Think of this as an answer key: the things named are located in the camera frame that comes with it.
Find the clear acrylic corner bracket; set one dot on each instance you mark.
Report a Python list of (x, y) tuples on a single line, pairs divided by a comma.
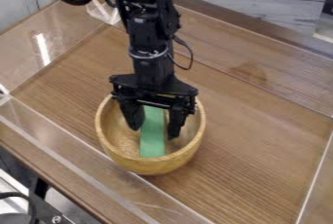
[(103, 12)]

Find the black table leg bracket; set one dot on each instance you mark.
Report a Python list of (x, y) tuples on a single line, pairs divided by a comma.
[(47, 215)]

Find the clear acrylic tray wall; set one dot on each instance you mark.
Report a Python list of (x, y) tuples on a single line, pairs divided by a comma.
[(262, 170)]

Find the brown wooden bowl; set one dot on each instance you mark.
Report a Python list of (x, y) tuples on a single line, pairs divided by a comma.
[(121, 141)]

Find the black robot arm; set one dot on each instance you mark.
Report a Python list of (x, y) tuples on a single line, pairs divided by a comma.
[(150, 22)]

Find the green rectangular block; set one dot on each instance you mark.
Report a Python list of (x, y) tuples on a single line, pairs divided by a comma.
[(153, 141)]

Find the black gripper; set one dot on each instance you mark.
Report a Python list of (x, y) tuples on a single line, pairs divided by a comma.
[(153, 85)]

